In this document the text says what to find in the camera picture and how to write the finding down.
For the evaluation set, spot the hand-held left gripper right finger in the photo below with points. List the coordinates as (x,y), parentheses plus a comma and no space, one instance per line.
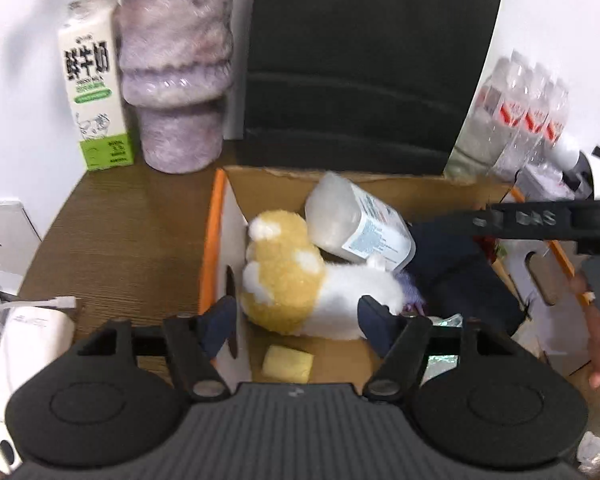
(375,325)

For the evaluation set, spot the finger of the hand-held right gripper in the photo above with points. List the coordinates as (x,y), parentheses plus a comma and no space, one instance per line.
(505,222)

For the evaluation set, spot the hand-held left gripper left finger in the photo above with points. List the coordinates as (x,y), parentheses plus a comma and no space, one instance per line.
(217,325)

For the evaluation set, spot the red cardboard box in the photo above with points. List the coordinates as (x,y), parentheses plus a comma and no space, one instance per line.
(340,360)

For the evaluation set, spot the purple knitted pouch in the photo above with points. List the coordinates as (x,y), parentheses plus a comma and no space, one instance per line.
(410,287)

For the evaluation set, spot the navy zip pouch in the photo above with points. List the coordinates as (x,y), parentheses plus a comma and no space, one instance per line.
(460,280)

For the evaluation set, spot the white and yellow plush hamster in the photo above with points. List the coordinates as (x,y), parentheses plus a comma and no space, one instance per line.
(290,270)

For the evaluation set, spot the clear plastic bottle white label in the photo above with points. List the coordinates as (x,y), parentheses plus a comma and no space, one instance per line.
(340,215)

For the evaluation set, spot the wooden desktop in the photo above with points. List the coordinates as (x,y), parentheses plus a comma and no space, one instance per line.
(130,240)

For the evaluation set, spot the grey metal tin box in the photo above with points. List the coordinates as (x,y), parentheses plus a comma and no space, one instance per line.
(540,182)

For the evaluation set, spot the shiny green wrapper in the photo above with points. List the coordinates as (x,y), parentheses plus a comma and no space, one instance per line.
(445,320)

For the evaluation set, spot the yellow sponge block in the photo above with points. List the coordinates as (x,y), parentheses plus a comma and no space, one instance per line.
(287,362)

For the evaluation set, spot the white round device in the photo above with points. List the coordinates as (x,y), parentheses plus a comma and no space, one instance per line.
(567,152)

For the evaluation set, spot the clear water bottle red label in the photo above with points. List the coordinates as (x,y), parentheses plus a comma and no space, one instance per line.
(555,120)
(530,115)
(500,105)

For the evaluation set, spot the white power strip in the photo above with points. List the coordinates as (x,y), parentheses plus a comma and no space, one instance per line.
(35,330)

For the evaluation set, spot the crumpled white tissue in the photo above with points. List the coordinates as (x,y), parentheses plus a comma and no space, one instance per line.
(595,452)

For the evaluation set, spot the black chair back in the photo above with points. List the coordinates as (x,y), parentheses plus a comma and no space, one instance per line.
(360,60)

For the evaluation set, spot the white flat box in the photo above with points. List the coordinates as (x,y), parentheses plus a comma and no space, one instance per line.
(5,240)

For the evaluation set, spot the purple ceramic vase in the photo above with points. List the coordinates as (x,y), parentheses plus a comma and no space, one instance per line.
(175,75)

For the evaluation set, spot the white and green milk carton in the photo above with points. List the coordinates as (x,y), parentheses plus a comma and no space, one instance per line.
(95,100)

